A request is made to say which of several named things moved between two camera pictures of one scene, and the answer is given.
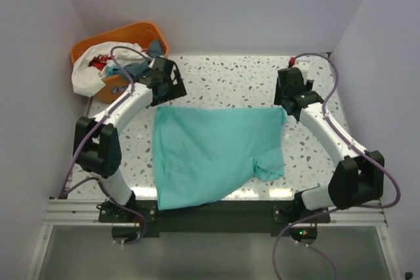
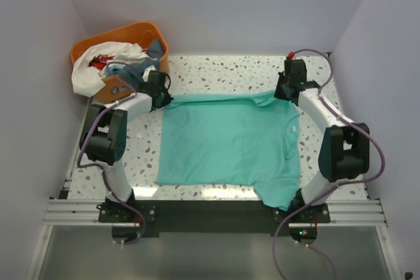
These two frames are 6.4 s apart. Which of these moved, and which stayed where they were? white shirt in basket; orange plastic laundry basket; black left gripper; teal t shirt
Moved: teal t shirt; black left gripper
Stayed: white shirt in basket; orange plastic laundry basket
